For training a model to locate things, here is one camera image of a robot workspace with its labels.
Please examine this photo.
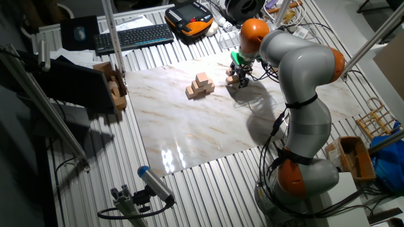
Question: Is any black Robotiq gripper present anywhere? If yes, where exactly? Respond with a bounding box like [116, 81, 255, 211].
[229, 61, 253, 89]

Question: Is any clear plastic box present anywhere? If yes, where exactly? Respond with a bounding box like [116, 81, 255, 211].
[219, 30, 241, 50]

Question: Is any white egg shaped object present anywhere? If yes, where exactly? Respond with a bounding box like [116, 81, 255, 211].
[205, 21, 219, 37]

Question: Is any white plug adapter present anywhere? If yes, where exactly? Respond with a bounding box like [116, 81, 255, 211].
[214, 15, 234, 32]

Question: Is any black round spool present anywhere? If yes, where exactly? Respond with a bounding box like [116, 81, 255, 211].
[224, 0, 266, 23]

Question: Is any marble pattern mat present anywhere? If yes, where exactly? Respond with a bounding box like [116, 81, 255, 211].
[125, 52, 365, 178]

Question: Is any orange black teach pendant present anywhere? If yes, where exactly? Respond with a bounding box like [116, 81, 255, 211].
[164, 1, 215, 38]

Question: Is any white small labelled device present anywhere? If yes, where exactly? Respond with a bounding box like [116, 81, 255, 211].
[293, 25, 309, 39]

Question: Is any black computer keyboard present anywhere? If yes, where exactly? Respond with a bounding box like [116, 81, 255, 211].
[93, 23, 175, 57]

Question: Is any white paper sheet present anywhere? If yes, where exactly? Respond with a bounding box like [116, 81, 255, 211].
[50, 47, 95, 69]
[100, 15, 155, 34]

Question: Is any brown cardboard box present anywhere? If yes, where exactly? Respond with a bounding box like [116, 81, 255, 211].
[92, 61, 128, 111]

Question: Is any wooden rack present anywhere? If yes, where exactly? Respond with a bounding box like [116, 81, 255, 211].
[355, 96, 401, 141]

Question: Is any orange cardboard box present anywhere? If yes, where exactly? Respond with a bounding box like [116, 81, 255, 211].
[324, 136, 377, 182]

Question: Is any brown cardboard sheet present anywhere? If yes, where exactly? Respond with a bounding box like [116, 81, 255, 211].
[372, 37, 404, 102]

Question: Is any dark computer mouse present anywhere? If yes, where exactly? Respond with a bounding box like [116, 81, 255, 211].
[73, 25, 86, 42]

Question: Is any black monitor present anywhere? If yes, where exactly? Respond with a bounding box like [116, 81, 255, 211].
[33, 58, 117, 113]

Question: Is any black mouse pad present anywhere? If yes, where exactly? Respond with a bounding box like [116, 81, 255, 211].
[59, 15, 101, 52]

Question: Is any blue bag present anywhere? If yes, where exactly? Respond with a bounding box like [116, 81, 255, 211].
[369, 121, 404, 193]

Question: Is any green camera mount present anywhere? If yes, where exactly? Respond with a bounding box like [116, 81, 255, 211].
[230, 50, 254, 66]

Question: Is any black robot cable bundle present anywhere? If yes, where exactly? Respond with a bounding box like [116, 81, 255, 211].
[249, 59, 375, 220]

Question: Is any aluminium upright post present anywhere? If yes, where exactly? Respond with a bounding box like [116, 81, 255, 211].
[274, 0, 292, 28]

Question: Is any aluminium frame profile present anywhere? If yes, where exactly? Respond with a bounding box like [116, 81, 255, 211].
[100, 0, 126, 76]

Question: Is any silver depth camera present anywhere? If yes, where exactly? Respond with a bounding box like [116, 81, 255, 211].
[137, 165, 176, 205]

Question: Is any long aluminium frame bar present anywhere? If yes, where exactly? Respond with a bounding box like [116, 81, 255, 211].
[341, 1, 404, 78]
[0, 44, 91, 173]

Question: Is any black camera bracket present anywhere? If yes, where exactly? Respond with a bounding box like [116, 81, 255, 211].
[132, 185, 152, 214]

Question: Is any short aluminium profile mount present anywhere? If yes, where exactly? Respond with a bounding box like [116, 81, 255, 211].
[110, 184, 149, 227]

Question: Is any black camera cable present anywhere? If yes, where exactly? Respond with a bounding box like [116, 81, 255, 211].
[97, 201, 174, 221]

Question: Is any grey upright depth camera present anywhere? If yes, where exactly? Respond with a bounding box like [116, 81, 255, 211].
[37, 39, 51, 72]

